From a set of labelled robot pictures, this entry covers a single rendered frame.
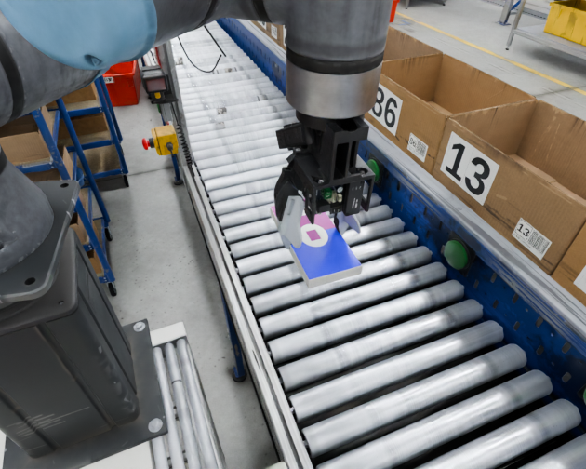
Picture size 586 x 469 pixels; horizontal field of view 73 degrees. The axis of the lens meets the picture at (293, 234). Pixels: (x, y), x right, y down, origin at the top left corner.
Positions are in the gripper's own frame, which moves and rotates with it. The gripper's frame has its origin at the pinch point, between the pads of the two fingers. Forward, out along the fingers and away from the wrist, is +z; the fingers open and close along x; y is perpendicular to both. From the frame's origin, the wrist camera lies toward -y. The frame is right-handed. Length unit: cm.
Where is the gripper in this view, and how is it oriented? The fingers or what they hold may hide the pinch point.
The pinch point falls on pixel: (312, 232)
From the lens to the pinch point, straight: 55.7
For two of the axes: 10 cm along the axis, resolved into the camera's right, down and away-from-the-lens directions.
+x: 9.4, -2.2, 2.6
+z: -0.2, 7.2, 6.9
